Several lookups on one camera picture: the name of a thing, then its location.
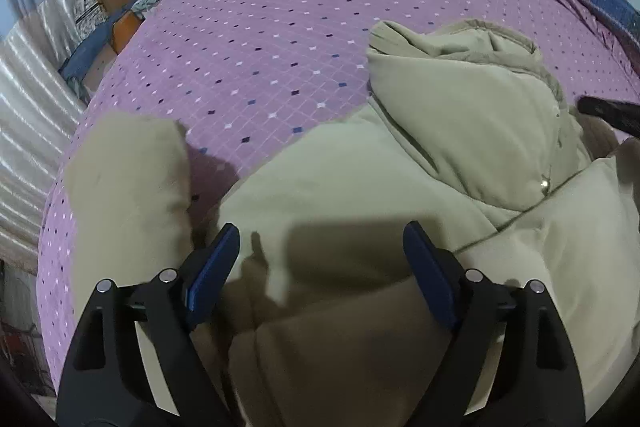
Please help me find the dark blue cloth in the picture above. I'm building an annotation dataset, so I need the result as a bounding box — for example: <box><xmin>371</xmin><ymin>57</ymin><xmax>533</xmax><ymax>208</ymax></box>
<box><xmin>59</xmin><ymin>9</ymin><xmax>146</xmax><ymax>84</ymax></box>

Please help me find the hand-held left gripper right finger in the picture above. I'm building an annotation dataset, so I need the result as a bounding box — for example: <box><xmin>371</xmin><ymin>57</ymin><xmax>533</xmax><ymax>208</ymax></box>
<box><xmin>402</xmin><ymin>221</ymin><xmax>586</xmax><ymax>427</ymax></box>

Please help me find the purple checked bed sheet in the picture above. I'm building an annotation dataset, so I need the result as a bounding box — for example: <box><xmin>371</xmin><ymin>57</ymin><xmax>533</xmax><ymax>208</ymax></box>
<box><xmin>36</xmin><ymin>0</ymin><xmax>640</xmax><ymax>408</ymax></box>

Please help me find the silver curtain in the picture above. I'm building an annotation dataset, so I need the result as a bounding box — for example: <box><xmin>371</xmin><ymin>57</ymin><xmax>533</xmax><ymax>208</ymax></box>
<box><xmin>0</xmin><ymin>0</ymin><xmax>108</xmax><ymax>258</ymax></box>

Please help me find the wooden nightstand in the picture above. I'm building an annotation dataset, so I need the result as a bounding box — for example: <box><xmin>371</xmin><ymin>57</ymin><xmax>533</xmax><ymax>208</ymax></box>
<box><xmin>111</xmin><ymin>12</ymin><xmax>142</xmax><ymax>54</ymax></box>

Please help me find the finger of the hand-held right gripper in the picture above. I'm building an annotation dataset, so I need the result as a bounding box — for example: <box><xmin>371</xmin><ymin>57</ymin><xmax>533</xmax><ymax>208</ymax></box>
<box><xmin>576</xmin><ymin>94</ymin><xmax>640</xmax><ymax>139</ymax></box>

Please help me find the beige green padded jacket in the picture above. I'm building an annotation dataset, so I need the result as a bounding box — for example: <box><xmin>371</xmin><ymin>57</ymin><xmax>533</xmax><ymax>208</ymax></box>
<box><xmin>65</xmin><ymin>19</ymin><xmax>640</xmax><ymax>427</ymax></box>

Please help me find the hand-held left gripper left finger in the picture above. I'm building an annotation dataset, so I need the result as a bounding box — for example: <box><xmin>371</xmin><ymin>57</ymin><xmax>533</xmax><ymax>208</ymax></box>
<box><xmin>56</xmin><ymin>223</ymin><xmax>241</xmax><ymax>427</ymax></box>

